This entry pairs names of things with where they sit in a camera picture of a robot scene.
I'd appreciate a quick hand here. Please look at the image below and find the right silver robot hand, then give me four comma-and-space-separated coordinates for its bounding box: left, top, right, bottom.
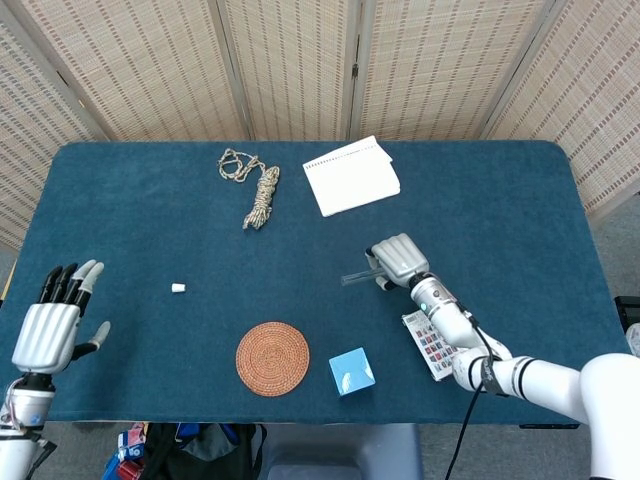
363, 233, 431, 292

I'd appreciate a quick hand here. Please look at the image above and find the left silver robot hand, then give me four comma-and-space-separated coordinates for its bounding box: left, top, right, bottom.
10, 259, 112, 375

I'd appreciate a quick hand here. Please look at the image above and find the clear glass tube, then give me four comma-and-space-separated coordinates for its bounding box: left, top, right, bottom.
340, 269, 384, 287

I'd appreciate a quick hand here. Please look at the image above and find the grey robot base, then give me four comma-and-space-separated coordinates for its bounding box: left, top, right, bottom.
259, 423, 424, 480

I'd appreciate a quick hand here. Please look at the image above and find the white spiral notebook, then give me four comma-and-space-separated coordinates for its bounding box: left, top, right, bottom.
302, 134, 402, 218

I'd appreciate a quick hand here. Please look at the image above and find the light blue cardboard box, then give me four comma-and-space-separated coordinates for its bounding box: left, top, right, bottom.
328, 346, 377, 398

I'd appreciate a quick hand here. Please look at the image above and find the blue carpet table cover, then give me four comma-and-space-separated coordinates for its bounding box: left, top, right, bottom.
0, 140, 640, 426

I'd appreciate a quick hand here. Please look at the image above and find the red blue white package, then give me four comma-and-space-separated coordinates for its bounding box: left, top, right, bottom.
102, 423, 149, 480

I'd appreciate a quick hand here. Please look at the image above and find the round woven rattan coaster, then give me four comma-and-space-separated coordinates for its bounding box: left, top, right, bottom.
235, 321, 311, 398

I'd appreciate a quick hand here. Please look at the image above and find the black backpack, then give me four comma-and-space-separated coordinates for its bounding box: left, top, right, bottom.
142, 422, 269, 480

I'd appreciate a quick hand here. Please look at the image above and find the black box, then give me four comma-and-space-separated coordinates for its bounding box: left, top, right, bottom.
613, 295, 640, 329

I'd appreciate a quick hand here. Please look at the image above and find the bamboo folding screen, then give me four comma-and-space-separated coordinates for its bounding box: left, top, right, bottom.
0, 0, 640, 256

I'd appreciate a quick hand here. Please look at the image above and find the bundled beige braided rope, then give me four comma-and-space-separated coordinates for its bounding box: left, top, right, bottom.
216, 147, 281, 231

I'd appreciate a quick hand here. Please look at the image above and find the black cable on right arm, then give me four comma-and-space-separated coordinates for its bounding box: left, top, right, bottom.
443, 309, 506, 480

